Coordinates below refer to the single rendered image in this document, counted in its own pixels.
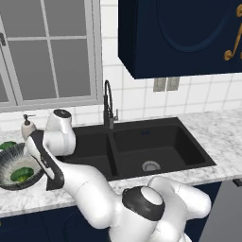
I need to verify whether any black double sink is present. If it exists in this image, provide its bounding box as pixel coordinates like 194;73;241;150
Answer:
58;116;217;182

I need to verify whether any green broccoli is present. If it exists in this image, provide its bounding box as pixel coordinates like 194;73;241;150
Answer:
9;166;35;183

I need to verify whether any grey patterned bowl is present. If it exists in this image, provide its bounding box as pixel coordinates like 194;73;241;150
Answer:
0;142;46;192

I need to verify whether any black kitchen tap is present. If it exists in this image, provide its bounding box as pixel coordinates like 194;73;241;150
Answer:
103;79;120;130

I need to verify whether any white soap dispenser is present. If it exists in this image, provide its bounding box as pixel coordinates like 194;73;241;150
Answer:
21;113;39;142

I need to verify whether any grey framed window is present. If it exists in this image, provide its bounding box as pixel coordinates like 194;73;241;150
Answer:
0;0;105;113

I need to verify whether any green vegetable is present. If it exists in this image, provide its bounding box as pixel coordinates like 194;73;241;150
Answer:
0;141;18;151

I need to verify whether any dark blue base cupboard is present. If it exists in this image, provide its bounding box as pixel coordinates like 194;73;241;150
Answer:
0;181;222;242

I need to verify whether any grey dishwasher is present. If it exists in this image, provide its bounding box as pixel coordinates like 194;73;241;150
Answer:
198;179;242;242

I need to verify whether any dark window latch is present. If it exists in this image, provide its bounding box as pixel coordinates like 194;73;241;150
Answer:
0;32;8;48

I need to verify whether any grey wall socket plate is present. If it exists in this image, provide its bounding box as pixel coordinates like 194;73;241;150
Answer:
153;78;167;93
166;77;181;93

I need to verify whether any dark blue wall cupboard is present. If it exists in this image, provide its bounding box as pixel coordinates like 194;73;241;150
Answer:
117;0;242;80

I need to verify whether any gold curled cupboard handle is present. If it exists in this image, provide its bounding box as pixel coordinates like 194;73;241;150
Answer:
223;4;242;61

